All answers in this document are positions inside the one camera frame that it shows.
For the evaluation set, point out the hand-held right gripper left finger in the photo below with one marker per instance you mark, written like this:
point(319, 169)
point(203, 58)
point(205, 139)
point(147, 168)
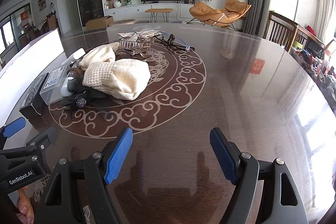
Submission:
point(118, 155)

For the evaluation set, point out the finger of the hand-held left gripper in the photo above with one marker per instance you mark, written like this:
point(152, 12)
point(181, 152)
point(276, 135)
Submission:
point(39, 141)
point(14, 127)

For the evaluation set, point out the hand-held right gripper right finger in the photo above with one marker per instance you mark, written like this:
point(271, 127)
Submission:
point(223, 155)

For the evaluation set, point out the black cardboard box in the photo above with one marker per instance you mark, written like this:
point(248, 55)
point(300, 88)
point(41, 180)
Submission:
point(31, 100)

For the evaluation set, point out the black flower hair accessory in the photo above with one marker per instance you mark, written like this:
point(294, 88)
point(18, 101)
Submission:
point(78, 100)

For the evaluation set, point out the clear plastic box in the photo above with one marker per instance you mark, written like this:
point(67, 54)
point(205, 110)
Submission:
point(52, 85)

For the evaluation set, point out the white cardboard container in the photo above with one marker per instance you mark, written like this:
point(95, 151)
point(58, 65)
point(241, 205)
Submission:
point(34, 61)

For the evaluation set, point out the cream knitted hat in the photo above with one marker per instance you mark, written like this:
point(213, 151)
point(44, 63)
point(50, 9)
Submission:
point(98, 54)
point(115, 77)

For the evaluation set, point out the clear safety glasses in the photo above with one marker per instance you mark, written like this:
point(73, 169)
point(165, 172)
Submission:
point(172, 39)

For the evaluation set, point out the person's left hand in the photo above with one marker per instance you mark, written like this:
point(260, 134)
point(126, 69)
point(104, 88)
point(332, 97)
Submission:
point(25, 208)

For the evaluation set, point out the white sunscreen bottle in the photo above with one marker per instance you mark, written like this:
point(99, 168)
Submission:
point(66, 87)

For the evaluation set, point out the brown glitter hair clip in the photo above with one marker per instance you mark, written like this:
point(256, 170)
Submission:
point(131, 54)

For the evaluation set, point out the wooden dining table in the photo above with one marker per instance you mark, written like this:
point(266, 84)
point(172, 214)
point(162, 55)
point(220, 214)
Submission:
point(46, 23)

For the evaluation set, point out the red paper door sign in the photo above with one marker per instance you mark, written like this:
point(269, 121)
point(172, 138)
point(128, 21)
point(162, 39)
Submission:
point(24, 15)

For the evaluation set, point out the clear hair claw clip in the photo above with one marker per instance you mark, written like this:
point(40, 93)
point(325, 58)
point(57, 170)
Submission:
point(126, 43)

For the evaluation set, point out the silver glitter star clip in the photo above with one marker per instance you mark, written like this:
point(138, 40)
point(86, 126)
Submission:
point(132, 35)

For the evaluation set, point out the cotton swab packet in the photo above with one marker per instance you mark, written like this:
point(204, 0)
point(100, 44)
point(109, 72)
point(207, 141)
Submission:
point(149, 32)

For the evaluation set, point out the brown cardboard box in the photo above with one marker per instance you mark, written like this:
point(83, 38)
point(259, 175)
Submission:
point(98, 23)

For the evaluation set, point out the beige pet mat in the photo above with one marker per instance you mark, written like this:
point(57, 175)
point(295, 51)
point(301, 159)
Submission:
point(122, 22)

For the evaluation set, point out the white door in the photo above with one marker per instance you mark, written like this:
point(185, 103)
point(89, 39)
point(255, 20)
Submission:
point(69, 3)

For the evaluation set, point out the cluttered wooden side table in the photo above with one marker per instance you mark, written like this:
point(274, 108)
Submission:
point(315, 53)

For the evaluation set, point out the orange lounge chair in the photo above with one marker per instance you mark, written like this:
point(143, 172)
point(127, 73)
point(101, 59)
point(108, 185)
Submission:
point(207, 11)

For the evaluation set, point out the white television cabinet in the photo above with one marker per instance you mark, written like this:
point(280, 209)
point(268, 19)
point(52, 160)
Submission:
point(126, 10)

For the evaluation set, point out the wooden slatted chair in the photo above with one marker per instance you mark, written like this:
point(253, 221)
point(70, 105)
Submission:
point(273, 16)

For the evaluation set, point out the wooden bench with hairpin legs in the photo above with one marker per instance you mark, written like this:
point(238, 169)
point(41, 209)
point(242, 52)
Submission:
point(158, 10)

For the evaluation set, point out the white round vase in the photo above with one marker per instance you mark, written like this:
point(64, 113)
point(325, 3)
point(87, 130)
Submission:
point(117, 4)

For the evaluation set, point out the framed wall painting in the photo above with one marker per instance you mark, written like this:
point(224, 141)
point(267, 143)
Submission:
point(41, 0)

